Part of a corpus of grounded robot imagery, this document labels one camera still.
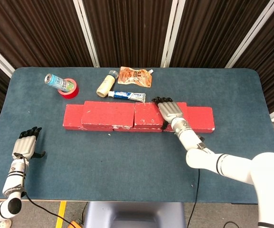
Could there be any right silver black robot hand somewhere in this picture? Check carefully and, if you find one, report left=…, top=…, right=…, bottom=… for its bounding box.
left=151, top=96, right=184, bottom=131

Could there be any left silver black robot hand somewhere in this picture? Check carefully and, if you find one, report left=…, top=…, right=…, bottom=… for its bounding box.
left=12, top=126, right=47, bottom=160

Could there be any red foam brick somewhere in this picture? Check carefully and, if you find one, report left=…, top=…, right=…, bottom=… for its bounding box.
left=162, top=106, right=216, bottom=133
left=113, top=125, right=164, bottom=133
left=133, top=102, right=188, bottom=128
left=62, top=104, right=113, bottom=132
left=81, top=101, right=135, bottom=130

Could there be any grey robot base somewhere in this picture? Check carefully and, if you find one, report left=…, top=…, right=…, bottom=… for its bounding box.
left=83, top=201, right=186, bottom=228

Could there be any blue white toothpaste tube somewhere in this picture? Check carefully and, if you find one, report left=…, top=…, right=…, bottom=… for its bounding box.
left=107, top=90, right=146, bottom=103

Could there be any orange spouted pouch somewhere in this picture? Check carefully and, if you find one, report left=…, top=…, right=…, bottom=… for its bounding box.
left=117, top=66, right=154, bottom=88

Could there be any cream plastic bottle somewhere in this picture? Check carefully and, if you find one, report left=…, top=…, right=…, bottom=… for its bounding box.
left=96, top=69, right=119, bottom=98

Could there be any red tape roll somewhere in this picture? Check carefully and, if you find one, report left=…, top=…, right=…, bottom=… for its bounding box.
left=57, top=77, right=80, bottom=99

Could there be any blue white drink can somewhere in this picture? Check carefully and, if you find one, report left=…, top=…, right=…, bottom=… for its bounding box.
left=44, top=73, right=74, bottom=93

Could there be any blue felt table cover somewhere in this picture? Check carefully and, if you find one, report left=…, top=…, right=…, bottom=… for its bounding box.
left=0, top=67, right=274, bottom=205

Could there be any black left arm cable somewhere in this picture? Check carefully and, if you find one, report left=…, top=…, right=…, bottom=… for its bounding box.
left=15, top=153, right=80, bottom=228

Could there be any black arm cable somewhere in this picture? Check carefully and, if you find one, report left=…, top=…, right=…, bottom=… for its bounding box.
left=15, top=153, right=80, bottom=228
left=186, top=168, right=238, bottom=228

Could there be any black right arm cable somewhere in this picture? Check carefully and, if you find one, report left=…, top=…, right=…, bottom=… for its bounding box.
left=186, top=168, right=238, bottom=228

